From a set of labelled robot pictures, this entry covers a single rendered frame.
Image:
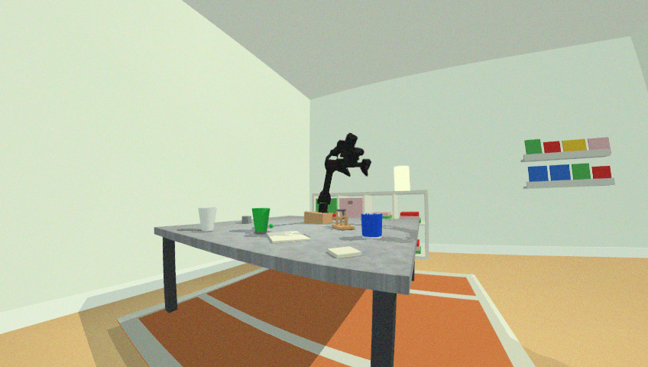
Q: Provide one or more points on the blue mug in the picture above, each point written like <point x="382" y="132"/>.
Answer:
<point x="371" y="225"/>

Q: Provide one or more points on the green cup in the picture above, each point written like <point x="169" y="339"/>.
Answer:
<point x="261" y="217"/>

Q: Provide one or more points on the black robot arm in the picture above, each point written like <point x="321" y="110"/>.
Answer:
<point x="342" y="147"/>

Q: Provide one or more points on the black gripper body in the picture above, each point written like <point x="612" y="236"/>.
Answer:
<point x="351" y="162"/>

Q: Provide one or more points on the white paper cup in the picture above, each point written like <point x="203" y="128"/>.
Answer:
<point x="207" y="218"/>

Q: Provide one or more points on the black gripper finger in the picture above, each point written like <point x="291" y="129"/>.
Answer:
<point x="365" y="167"/>
<point x="343" y="168"/>

